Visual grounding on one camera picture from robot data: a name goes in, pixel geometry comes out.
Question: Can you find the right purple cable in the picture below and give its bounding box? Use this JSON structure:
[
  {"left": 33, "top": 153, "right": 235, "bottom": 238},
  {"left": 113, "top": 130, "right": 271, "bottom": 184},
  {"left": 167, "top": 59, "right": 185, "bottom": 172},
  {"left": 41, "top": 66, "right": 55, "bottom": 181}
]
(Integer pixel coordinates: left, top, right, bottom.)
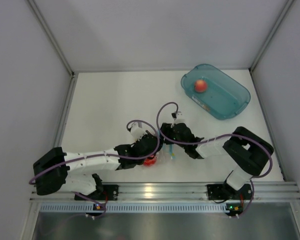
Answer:
[{"left": 156, "top": 101, "right": 275, "bottom": 179}]

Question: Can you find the pink fake peach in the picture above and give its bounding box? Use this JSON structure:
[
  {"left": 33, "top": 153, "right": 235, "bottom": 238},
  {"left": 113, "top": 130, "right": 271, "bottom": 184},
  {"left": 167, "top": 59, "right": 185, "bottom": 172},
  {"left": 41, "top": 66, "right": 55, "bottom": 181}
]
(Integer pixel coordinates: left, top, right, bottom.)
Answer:
[{"left": 194, "top": 79, "right": 208, "bottom": 93}]

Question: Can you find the clear zip top bag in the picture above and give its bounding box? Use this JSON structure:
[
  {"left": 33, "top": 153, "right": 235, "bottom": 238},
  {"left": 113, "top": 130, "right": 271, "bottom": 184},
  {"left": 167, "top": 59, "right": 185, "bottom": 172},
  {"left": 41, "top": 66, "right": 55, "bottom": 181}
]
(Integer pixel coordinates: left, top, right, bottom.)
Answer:
[{"left": 150, "top": 144, "right": 176, "bottom": 167}]

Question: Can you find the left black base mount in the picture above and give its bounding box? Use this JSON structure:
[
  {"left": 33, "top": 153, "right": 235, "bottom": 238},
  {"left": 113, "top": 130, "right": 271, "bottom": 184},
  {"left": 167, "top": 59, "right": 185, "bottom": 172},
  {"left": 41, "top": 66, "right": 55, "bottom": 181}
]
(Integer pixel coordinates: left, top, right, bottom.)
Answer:
[{"left": 99, "top": 184, "right": 119, "bottom": 201}]

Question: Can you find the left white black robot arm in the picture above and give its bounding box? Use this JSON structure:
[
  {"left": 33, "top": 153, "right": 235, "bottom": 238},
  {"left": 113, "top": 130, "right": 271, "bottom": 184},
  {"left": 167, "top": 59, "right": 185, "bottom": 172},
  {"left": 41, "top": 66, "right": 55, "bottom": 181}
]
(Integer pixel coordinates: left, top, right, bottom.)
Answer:
[{"left": 29, "top": 131, "right": 162, "bottom": 200}]

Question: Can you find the red fake tomato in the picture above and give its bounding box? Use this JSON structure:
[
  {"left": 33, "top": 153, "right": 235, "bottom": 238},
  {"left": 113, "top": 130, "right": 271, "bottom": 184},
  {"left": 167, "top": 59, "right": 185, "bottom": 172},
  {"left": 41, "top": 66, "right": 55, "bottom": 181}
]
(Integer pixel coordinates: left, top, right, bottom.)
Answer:
[{"left": 143, "top": 155, "right": 157, "bottom": 167}]

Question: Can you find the aluminium mounting rail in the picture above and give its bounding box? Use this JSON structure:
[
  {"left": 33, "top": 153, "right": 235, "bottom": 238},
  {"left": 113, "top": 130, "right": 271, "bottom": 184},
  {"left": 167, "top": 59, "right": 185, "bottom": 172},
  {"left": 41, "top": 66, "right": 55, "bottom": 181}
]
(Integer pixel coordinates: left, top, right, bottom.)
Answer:
[{"left": 29, "top": 181, "right": 300, "bottom": 201}]

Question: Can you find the slotted cable duct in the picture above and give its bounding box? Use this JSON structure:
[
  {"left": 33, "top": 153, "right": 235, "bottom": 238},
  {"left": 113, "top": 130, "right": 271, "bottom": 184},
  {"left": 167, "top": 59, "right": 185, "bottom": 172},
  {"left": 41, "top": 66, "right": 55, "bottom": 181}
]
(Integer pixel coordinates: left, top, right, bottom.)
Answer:
[{"left": 40, "top": 202, "right": 240, "bottom": 213}]

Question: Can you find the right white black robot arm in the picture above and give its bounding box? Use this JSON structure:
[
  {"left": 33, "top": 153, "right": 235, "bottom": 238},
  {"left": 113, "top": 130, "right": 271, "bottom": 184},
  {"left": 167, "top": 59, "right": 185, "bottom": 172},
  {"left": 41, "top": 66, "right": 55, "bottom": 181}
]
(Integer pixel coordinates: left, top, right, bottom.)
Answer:
[{"left": 160, "top": 122, "right": 274, "bottom": 200}]

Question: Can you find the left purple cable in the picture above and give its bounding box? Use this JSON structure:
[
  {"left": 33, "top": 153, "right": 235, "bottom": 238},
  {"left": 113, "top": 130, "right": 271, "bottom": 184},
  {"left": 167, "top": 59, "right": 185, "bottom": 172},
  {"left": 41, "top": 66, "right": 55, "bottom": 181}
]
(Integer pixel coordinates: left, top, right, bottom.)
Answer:
[{"left": 28, "top": 119, "right": 161, "bottom": 186}]

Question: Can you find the teal plastic bin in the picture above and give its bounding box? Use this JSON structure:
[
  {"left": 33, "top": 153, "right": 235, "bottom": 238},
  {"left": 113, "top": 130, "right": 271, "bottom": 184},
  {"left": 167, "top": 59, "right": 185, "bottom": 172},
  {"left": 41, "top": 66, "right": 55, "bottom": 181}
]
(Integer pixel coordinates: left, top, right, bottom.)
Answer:
[{"left": 180, "top": 64, "right": 251, "bottom": 120}]

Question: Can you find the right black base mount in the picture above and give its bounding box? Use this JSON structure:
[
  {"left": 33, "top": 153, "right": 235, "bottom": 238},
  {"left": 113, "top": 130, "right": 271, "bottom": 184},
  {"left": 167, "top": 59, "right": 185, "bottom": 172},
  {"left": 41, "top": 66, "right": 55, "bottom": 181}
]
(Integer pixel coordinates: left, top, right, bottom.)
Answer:
[{"left": 207, "top": 184, "right": 230, "bottom": 203}]

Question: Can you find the purple cable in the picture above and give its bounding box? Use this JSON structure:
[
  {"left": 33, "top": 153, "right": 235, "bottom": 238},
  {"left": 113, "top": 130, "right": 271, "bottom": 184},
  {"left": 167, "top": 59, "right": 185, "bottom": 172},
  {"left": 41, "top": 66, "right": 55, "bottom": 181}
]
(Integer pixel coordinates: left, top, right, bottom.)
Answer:
[
  {"left": 156, "top": 101, "right": 275, "bottom": 179},
  {"left": 28, "top": 119, "right": 161, "bottom": 186}
]

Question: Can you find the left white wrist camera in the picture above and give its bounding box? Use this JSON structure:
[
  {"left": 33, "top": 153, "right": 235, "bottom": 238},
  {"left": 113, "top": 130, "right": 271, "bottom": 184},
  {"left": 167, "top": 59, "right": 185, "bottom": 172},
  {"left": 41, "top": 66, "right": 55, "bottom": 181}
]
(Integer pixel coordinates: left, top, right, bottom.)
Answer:
[{"left": 128, "top": 122, "right": 147, "bottom": 141}]

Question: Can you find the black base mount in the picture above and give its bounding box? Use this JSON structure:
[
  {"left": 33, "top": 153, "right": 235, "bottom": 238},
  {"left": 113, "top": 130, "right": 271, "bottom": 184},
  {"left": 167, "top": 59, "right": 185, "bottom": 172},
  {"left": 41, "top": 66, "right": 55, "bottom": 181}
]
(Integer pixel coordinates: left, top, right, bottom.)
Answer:
[
  {"left": 99, "top": 184, "right": 119, "bottom": 201},
  {"left": 207, "top": 184, "right": 230, "bottom": 203}
]

